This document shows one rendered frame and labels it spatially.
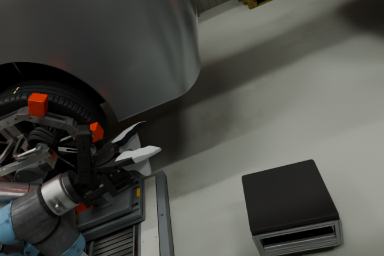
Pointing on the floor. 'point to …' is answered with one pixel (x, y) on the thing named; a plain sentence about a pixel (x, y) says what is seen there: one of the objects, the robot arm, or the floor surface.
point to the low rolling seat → (291, 210)
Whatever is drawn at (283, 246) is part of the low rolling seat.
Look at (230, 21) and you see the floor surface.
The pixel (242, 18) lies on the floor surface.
